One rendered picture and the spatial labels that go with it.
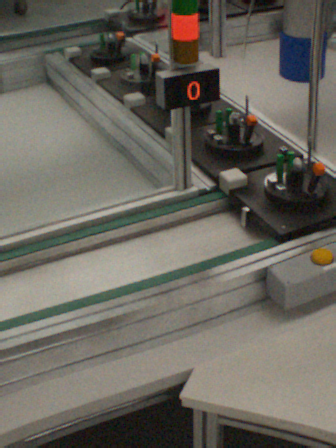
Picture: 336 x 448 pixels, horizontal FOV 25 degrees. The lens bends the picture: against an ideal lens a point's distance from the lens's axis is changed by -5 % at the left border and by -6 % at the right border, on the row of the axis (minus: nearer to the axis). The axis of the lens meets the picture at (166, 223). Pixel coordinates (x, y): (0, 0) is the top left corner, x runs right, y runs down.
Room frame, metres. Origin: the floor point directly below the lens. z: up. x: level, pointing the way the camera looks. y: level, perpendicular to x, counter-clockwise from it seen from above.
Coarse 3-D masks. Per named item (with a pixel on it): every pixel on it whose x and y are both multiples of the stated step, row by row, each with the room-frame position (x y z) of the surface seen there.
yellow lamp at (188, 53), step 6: (174, 42) 1.38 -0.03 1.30; (180, 42) 1.37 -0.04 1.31; (186, 42) 1.37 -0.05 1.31; (192, 42) 1.37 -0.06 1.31; (174, 48) 1.38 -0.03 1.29; (180, 48) 1.37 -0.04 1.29; (186, 48) 1.37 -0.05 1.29; (192, 48) 1.37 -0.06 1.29; (174, 54) 1.39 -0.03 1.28; (180, 54) 1.37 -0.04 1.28; (186, 54) 1.37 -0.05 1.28; (192, 54) 1.37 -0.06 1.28; (198, 54) 1.39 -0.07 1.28; (174, 60) 1.38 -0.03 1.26; (180, 60) 1.37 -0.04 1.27; (186, 60) 1.37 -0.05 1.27; (192, 60) 1.37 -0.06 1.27; (198, 60) 1.39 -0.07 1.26
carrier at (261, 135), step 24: (216, 120) 1.63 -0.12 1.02; (240, 120) 1.73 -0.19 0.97; (192, 144) 1.60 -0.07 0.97; (216, 144) 1.56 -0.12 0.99; (240, 144) 1.55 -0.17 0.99; (264, 144) 1.60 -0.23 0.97; (288, 144) 1.60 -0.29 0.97; (216, 168) 1.48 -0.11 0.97; (240, 168) 1.48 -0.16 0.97; (264, 168) 1.50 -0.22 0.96
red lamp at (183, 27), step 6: (174, 18) 1.38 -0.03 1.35; (180, 18) 1.37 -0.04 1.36; (186, 18) 1.37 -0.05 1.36; (192, 18) 1.37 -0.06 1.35; (174, 24) 1.38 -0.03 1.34; (180, 24) 1.37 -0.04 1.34; (186, 24) 1.37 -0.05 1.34; (192, 24) 1.37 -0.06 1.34; (174, 30) 1.38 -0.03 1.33; (180, 30) 1.37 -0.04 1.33; (186, 30) 1.37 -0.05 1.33; (192, 30) 1.37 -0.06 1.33; (174, 36) 1.38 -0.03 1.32; (180, 36) 1.37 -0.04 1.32; (186, 36) 1.37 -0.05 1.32; (192, 36) 1.37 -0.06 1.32
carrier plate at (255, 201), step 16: (304, 160) 1.51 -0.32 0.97; (256, 176) 1.44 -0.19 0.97; (224, 192) 1.41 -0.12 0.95; (240, 192) 1.37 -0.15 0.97; (256, 192) 1.37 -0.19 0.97; (256, 208) 1.31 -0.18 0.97; (272, 208) 1.31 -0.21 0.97; (320, 208) 1.30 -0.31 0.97; (272, 224) 1.25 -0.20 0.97; (288, 224) 1.25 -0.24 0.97; (304, 224) 1.24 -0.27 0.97
